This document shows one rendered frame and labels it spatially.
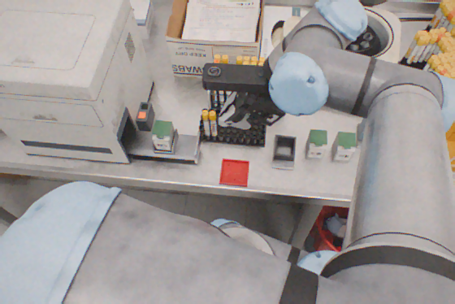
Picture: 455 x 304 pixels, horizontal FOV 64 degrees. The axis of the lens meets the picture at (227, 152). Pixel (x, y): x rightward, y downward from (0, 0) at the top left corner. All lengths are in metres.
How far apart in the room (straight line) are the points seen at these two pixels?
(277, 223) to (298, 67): 1.38
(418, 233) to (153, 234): 0.15
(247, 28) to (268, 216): 0.97
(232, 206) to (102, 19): 1.20
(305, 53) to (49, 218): 0.37
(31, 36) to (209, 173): 0.48
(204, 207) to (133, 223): 1.64
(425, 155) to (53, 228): 0.26
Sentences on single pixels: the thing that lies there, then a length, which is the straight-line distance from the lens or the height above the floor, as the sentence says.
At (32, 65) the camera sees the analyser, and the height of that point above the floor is 1.17.
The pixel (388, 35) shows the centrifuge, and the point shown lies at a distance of 1.09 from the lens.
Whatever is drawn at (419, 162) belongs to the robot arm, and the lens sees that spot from 0.31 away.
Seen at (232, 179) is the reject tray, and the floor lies 0.88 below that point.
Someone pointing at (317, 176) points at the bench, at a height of 0.87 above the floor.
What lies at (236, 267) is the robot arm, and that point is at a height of 1.52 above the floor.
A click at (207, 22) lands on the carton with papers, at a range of 1.14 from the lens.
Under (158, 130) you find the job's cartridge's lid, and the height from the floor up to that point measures 0.98.
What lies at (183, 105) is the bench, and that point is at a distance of 1.02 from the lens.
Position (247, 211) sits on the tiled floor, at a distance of 1.80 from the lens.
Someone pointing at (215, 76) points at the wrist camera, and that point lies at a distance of 0.65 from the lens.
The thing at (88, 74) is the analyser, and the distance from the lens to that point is 0.73.
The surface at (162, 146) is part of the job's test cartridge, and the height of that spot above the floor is 0.94.
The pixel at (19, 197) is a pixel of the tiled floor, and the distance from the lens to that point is 2.12.
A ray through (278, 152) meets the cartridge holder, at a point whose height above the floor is 0.89.
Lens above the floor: 1.68
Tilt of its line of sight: 60 degrees down
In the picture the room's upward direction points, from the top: 3 degrees counter-clockwise
